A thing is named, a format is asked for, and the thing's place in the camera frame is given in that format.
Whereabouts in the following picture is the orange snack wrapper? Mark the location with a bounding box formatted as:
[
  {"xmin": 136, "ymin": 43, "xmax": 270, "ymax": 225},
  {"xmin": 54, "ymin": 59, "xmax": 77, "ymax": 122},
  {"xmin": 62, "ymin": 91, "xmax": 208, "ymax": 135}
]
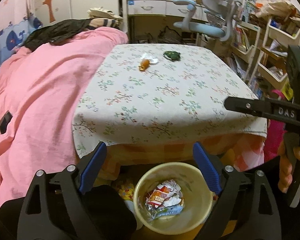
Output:
[{"xmin": 145, "ymin": 179, "xmax": 183, "ymax": 209}]

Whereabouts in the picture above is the white tissue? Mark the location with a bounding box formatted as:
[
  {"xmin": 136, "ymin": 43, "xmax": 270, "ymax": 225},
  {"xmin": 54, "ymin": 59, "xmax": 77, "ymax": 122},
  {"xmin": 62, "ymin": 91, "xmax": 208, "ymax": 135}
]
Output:
[{"xmin": 140, "ymin": 53, "xmax": 159, "ymax": 64}]

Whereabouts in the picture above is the yellow trash bin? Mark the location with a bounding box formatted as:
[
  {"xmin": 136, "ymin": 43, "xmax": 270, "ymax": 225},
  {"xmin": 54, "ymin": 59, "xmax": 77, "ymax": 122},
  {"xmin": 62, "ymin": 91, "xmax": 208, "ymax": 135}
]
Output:
[{"xmin": 133, "ymin": 162, "xmax": 215, "ymax": 235}]

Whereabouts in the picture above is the right hand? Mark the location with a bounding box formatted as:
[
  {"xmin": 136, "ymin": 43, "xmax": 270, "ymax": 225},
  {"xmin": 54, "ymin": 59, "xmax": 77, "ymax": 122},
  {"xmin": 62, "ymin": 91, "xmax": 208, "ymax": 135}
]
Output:
[{"xmin": 277, "ymin": 139, "xmax": 300, "ymax": 204}]

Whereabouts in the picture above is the red fabric bag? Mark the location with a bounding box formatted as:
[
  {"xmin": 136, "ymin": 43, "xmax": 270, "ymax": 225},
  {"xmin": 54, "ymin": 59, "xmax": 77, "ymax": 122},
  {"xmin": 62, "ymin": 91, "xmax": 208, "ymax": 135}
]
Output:
[{"xmin": 263, "ymin": 88, "xmax": 287, "ymax": 163}]

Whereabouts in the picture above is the white bookshelf rack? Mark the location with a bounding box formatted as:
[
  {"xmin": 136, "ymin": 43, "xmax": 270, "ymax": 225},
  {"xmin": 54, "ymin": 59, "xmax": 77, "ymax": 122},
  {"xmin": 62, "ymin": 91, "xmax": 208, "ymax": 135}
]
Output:
[{"xmin": 228, "ymin": 0, "xmax": 300, "ymax": 100}]

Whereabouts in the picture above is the black phone on duvet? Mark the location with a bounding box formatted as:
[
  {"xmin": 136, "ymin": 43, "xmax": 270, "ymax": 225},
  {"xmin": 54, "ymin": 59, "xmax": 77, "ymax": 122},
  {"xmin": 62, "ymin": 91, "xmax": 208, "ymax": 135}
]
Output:
[{"xmin": 0, "ymin": 111, "xmax": 13, "ymax": 134}]

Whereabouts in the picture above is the pink duvet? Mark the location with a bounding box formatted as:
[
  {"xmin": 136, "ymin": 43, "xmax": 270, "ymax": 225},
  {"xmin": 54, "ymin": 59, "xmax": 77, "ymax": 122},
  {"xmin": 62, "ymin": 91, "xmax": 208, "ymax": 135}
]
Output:
[{"xmin": 0, "ymin": 27, "xmax": 128, "ymax": 207}]

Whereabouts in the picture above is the blue grey desk chair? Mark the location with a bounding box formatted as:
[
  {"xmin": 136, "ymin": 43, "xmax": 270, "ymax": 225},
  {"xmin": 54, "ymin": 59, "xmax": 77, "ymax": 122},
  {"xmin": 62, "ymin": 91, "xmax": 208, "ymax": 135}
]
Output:
[{"xmin": 173, "ymin": 0, "xmax": 244, "ymax": 42}]

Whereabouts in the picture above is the green knitted toy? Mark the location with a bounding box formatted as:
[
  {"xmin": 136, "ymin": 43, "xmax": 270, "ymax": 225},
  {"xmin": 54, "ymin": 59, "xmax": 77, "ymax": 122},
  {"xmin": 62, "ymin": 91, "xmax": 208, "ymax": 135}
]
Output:
[{"xmin": 163, "ymin": 51, "xmax": 181, "ymax": 61}]

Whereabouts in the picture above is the floral white tablecloth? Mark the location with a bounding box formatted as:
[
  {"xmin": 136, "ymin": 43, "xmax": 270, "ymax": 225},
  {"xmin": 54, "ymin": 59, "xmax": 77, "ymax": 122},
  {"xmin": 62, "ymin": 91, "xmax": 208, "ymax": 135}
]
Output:
[{"xmin": 72, "ymin": 44, "xmax": 267, "ymax": 157}]

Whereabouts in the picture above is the white desk with drawers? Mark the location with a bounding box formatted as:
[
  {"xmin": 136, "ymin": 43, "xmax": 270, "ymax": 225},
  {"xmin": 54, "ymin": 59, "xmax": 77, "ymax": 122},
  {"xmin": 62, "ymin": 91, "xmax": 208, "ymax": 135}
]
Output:
[{"xmin": 122, "ymin": 0, "xmax": 187, "ymax": 43}]

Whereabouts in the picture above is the black jacket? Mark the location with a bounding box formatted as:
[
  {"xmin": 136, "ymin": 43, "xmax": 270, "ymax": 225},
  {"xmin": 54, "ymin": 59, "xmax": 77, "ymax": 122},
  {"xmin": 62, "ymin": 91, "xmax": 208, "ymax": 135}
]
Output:
[{"xmin": 24, "ymin": 19, "xmax": 91, "ymax": 51}]

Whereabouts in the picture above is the striped beige cloth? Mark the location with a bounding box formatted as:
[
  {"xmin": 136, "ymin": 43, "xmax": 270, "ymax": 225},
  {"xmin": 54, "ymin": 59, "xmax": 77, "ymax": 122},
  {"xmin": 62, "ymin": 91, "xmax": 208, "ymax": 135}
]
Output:
[{"xmin": 86, "ymin": 18, "xmax": 119, "ymax": 30}]

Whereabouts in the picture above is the whale print curtain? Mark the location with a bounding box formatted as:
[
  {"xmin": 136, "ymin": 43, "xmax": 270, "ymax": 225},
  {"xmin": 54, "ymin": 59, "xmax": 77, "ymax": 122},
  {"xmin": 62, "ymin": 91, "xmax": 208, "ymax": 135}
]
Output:
[{"xmin": 0, "ymin": 0, "xmax": 43, "ymax": 66}]

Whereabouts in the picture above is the cream canvas bag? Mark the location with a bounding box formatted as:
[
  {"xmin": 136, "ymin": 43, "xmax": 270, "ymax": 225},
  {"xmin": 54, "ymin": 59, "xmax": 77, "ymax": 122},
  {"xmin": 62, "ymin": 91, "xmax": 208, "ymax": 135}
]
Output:
[{"xmin": 87, "ymin": 7, "xmax": 123, "ymax": 21}]

